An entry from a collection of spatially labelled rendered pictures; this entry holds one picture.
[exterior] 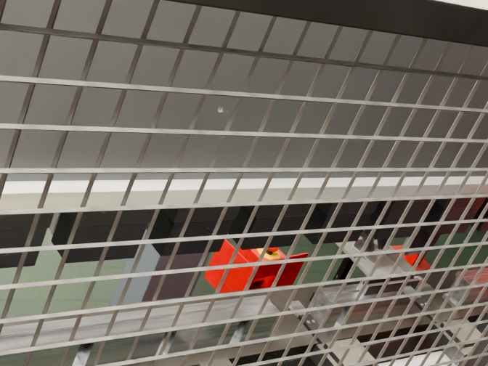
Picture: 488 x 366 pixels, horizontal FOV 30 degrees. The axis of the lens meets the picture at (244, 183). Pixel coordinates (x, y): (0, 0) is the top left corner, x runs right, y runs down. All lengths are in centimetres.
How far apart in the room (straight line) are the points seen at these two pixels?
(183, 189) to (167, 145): 7
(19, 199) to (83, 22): 24
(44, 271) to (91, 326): 174
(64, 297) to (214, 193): 216
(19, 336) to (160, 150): 61
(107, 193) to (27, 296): 220
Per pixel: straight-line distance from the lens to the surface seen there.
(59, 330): 180
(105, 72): 116
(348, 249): 240
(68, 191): 121
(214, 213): 172
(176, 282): 304
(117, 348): 187
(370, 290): 231
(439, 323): 227
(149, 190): 128
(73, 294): 350
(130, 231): 163
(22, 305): 338
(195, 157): 132
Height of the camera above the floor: 211
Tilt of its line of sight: 27 degrees down
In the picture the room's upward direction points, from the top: 24 degrees clockwise
